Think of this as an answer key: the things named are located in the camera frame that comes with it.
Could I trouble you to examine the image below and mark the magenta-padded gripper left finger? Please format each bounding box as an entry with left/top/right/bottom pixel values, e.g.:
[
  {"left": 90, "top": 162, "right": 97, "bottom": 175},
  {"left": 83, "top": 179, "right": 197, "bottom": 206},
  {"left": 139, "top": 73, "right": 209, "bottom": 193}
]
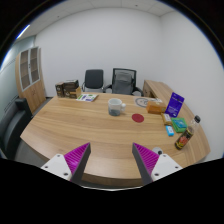
[{"left": 40, "top": 142, "right": 92, "bottom": 185}]

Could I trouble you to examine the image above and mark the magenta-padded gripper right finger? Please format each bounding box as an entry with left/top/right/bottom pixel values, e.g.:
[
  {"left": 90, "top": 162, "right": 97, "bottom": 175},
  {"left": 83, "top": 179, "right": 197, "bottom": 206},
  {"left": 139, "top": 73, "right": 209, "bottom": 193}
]
[{"left": 132, "top": 142, "right": 183, "bottom": 186}]

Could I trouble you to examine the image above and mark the clear bottle with dark label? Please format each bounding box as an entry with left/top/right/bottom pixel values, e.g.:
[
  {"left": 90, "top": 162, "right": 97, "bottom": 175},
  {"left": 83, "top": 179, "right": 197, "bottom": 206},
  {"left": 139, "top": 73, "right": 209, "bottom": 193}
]
[{"left": 174, "top": 115, "right": 202, "bottom": 151}]

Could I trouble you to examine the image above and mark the small blue and white pack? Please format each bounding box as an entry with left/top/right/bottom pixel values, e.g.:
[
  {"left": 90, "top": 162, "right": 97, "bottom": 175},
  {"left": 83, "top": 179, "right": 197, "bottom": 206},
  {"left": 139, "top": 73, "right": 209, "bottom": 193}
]
[{"left": 165, "top": 125, "right": 175, "bottom": 137}]

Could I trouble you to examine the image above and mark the flat round red coaster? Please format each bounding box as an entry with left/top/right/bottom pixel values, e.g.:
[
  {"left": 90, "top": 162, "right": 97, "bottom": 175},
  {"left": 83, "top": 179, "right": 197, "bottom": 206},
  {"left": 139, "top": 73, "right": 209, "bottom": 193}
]
[{"left": 131, "top": 113, "right": 145, "bottom": 124}]

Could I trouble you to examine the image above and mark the small yellow box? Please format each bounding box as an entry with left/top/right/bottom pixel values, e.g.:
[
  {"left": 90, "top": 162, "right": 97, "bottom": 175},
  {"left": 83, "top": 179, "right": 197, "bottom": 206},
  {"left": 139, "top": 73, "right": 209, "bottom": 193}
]
[{"left": 161, "top": 113, "right": 173, "bottom": 126}]

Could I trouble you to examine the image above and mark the green pouch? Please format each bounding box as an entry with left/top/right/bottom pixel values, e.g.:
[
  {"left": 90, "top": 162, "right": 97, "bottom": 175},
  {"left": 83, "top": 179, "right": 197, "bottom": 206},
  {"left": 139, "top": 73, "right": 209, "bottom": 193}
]
[{"left": 171, "top": 117, "right": 189, "bottom": 134}]

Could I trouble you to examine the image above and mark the orange-brown rectangular box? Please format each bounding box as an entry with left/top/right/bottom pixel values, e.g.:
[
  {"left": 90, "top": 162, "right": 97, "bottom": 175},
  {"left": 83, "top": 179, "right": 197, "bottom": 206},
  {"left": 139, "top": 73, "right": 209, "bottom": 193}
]
[{"left": 146, "top": 100, "right": 167, "bottom": 115}]

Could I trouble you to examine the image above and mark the round grey printed disc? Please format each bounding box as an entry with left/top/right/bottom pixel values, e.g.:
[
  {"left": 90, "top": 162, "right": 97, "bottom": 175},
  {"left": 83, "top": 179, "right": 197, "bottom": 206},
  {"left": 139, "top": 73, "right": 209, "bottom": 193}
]
[{"left": 134, "top": 96, "right": 153, "bottom": 108}]

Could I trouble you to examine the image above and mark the purple standing packet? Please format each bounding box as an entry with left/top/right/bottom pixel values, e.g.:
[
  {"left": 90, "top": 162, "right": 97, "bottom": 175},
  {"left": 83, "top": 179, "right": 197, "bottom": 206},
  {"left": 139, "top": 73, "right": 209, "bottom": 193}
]
[{"left": 164, "top": 92, "right": 185, "bottom": 118}]

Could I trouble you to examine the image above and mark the white and grey mug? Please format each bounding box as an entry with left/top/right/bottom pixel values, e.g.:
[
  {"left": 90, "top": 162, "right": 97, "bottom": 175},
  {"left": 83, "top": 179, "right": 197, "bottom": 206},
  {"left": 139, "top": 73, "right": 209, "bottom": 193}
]
[{"left": 107, "top": 97, "right": 127, "bottom": 117}]

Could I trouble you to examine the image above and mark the white booklet with coloured print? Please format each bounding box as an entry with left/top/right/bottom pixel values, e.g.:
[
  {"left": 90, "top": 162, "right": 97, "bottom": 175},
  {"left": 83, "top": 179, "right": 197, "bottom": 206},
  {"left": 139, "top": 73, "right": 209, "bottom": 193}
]
[{"left": 76, "top": 93, "right": 100, "bottom": 103}]

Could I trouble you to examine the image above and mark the tan cardboard box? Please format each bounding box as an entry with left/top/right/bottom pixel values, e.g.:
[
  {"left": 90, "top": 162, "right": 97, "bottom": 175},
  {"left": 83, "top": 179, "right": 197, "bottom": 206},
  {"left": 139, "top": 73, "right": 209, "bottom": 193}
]
[{"left": 64, "top": 86, "right": 83, "bottom": 100}]

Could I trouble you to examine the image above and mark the black sofa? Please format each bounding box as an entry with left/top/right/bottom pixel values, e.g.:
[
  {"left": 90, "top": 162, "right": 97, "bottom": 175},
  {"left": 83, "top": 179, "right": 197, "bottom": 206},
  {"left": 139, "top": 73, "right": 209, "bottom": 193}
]
[{"left": 0, "top": 97, "right": 33, "bottom": 160}]

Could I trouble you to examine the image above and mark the small dark brown box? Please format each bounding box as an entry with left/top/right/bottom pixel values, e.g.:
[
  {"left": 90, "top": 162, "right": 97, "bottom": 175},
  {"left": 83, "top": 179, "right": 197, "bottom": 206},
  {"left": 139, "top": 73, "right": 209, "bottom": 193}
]
[{"left": 55, "top": 81, "right": 65, "bottom": 98}]

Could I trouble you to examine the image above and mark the wooden side desk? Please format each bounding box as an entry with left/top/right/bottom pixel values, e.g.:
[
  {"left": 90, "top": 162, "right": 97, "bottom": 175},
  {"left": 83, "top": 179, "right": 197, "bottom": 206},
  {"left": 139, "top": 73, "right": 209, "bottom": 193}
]
[{"left": 142, "top": 79, "right": 175, "bottom": 101}]

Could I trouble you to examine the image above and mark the black box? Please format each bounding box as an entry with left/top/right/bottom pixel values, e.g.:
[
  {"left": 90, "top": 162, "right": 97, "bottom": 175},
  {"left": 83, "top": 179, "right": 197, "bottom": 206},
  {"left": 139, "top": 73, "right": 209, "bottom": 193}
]
[{"left": 63, "top": 79, "right": 81, "bottom": 93}]

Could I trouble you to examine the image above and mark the grey mesh office chair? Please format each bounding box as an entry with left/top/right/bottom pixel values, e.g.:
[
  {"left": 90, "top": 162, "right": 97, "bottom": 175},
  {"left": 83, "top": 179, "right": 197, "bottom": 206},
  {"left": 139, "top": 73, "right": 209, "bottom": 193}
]
[{"left": 103, "top": 67, "right": 144, "bottom": 97}]

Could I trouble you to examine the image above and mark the black office chair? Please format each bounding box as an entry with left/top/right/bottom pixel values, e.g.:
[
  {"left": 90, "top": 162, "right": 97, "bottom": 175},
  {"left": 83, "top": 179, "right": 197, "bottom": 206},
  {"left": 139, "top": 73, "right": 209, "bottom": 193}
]
[{"left": 81, "top": 68, "right": 105, "bottom": 93}]

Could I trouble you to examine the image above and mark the wooden cabinet with glass doors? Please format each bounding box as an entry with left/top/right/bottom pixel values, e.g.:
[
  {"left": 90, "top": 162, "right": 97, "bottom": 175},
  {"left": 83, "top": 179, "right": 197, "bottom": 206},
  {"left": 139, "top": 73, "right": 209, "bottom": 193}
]
[{"left": 14, "top": 46, "right": 47, "bottom": 114}]

